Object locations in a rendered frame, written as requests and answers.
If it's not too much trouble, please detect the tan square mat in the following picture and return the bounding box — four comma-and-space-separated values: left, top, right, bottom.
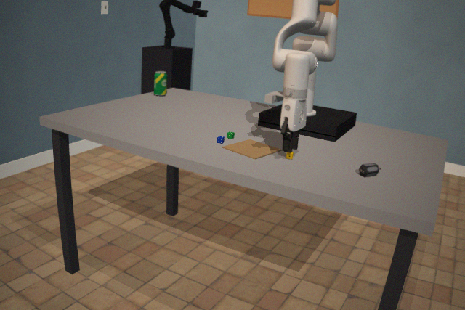
222, 139, 282, 159

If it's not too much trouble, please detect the green and yellow drink can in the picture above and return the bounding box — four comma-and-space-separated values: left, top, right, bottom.
154, 71, 167, 97

